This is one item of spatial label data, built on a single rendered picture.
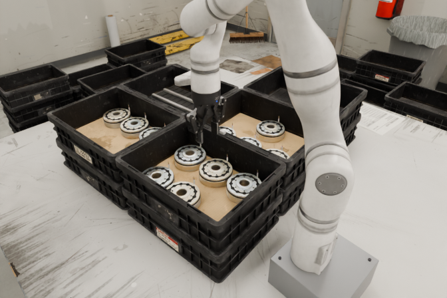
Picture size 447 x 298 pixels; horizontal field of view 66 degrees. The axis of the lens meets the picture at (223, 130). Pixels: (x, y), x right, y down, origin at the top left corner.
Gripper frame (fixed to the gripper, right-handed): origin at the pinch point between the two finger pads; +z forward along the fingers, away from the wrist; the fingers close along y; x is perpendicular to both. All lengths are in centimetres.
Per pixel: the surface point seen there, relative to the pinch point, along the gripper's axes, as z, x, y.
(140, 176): 7.4, 7.0, -18.8
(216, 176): 14.6, -2.7, 0.6
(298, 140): 17.4, -9.4, 36.8
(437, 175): 30, -51, 68
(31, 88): 44, 164, 10
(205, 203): 17.4, -5.9, -7.7
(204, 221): 7.8, -16.4, -18.3
